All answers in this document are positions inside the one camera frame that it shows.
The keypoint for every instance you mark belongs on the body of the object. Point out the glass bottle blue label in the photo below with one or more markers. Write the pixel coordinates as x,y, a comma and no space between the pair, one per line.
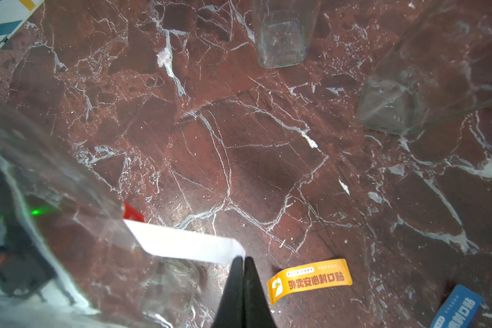
283,31

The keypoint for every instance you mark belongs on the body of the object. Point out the blue label sticker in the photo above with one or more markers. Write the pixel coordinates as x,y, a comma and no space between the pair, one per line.
458,310

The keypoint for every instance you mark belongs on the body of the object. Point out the orange label sticker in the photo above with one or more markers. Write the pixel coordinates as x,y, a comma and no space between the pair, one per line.
313,276

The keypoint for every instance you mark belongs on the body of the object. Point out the glass bottle red label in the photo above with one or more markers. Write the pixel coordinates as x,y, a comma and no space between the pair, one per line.
104,278

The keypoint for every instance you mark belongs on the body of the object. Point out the glass bottle orange label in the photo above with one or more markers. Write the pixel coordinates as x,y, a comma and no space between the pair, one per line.
441,69

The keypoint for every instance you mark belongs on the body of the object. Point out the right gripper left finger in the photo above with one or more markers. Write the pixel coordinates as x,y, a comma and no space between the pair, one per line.
230,311

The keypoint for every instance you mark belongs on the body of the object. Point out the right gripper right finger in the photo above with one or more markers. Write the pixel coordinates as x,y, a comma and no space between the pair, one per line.
256,312

